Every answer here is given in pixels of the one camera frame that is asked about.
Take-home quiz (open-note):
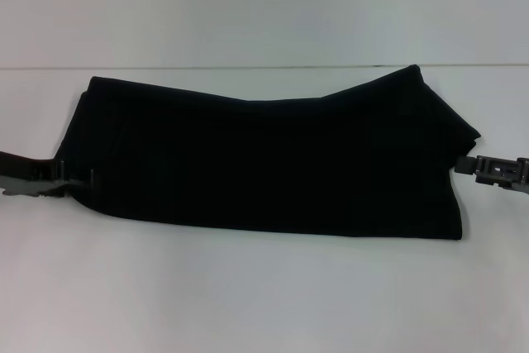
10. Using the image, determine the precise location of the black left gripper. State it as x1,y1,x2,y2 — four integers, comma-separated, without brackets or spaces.
0,149,102,199

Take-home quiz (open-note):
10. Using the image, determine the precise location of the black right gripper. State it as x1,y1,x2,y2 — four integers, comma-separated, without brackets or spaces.
454,155,529,196

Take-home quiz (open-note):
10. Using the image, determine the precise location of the black shirt with FREE print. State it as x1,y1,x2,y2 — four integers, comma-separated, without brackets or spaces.
57,64,483,243

